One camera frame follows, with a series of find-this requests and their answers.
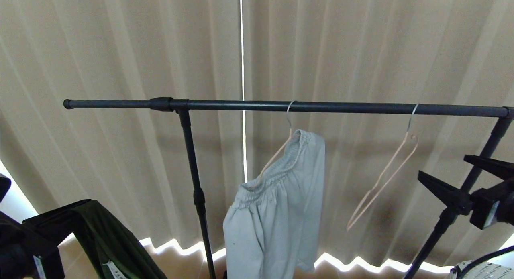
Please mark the pale grey shorts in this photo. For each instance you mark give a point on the pale grey shorts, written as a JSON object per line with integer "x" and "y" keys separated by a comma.
{"x": 277, "y": 222}

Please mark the black clothes rack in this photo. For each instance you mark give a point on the black clothes rack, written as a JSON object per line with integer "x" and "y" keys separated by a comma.
{"x": 321, "y": 107}

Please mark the beige curtain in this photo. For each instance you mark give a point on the beige curtain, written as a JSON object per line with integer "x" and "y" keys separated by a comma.
{"x": 120, "y": 42}

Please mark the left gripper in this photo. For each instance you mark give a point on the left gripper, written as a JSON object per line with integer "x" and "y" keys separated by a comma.
{"x": 24, "y": 259}

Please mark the green garment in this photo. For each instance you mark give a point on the green garment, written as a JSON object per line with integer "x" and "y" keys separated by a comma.
{"x": 112, "y": 243}

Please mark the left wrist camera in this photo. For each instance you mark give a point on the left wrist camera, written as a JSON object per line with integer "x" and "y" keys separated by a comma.
{"x": 4, "y": 188}

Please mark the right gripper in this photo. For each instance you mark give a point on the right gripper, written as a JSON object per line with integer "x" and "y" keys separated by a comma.
{"x": 492, "y": 208}

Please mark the pink clothes hanger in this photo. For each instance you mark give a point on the pink clothes hanger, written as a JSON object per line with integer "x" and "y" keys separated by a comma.
{"x": 277, "y": 152}
{"x": 387, "y": 175}

